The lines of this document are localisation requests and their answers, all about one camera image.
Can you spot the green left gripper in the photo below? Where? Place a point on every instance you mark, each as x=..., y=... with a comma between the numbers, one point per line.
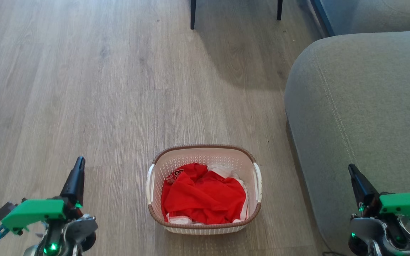
x=34, y=211

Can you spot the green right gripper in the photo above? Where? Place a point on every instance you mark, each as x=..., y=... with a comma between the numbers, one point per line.
x=408, y=206

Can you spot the white woven plastic laundry basket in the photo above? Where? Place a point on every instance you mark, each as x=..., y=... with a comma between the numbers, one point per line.
x=205, y=152

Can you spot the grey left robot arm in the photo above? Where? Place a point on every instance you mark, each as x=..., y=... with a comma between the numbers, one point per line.
x=73, y=231

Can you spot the grey fabric sofa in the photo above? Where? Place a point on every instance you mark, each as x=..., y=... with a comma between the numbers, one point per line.
x=361, y=106

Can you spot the red garment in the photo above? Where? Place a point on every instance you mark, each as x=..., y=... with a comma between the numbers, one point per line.
x=205, y=195

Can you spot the white garment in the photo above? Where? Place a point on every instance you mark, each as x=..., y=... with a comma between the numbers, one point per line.
x=226, y=172

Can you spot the grey sofa seat section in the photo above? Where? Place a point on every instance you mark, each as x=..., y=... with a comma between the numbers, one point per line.
x=376, y=14

